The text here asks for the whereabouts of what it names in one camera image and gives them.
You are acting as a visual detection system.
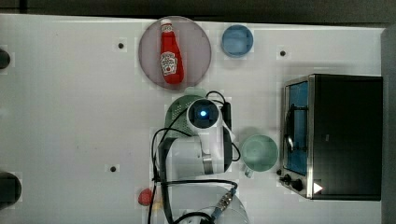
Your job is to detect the green plastic strainer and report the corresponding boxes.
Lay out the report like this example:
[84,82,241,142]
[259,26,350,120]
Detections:
[164,87,206,137]

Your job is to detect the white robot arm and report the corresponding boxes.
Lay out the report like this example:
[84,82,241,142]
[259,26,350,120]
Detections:
[157,98,250,224]

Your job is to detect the red ketchup bottle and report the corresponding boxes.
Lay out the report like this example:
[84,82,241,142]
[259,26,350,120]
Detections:
[160,19,184,85]

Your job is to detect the grey round plate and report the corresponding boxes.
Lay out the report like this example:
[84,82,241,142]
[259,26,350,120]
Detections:
[138,16,211,90]

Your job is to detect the green plastic mug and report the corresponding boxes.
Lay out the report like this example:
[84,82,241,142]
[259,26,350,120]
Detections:
[241,134,278,178]

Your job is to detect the blue plastic bowl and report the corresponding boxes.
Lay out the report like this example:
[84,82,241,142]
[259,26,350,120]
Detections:
[221,24,254,58]

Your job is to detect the red toy fruit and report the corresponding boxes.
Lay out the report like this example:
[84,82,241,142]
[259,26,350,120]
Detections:
[137,188,152,206]

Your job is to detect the black toaster oven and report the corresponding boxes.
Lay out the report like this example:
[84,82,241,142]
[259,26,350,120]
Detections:
[276,74,383,201]

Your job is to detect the black clamp upper left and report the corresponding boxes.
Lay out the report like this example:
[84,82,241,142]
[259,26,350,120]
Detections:
[0,49,10,69]

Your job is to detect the black clamp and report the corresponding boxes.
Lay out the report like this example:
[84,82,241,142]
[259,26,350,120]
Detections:
[0,172,21,210]
[0,49,10,69]

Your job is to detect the black clamp lower left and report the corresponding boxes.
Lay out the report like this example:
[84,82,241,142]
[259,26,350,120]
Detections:
[0,172,21,210]

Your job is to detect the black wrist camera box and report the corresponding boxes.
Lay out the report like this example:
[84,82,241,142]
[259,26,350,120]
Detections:
[205,91,232,129]

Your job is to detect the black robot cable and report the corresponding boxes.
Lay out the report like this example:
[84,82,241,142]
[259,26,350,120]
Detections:
[147,108,239,224]

